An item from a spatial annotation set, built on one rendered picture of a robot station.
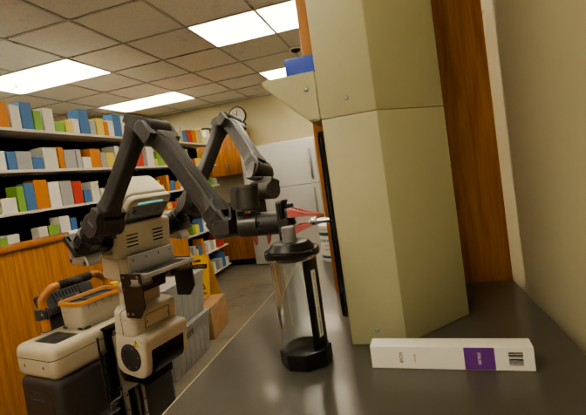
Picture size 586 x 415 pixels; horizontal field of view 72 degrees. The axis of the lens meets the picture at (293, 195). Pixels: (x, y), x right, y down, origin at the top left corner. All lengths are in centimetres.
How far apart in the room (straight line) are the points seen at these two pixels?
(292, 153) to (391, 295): 510
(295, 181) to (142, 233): 441
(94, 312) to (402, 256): 138
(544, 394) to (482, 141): 67
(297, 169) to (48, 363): 460
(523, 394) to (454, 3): 94
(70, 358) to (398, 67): 152
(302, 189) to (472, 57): 481
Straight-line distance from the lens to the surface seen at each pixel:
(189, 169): 110
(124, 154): 131
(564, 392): 76
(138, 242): 162
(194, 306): 332
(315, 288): 78
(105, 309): 193
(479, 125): 121
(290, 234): 78
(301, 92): 84
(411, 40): 93
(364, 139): 82
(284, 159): 591
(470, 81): 122
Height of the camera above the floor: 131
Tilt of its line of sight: 3 degrees down
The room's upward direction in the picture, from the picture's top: 8 degrees counter-clockwise
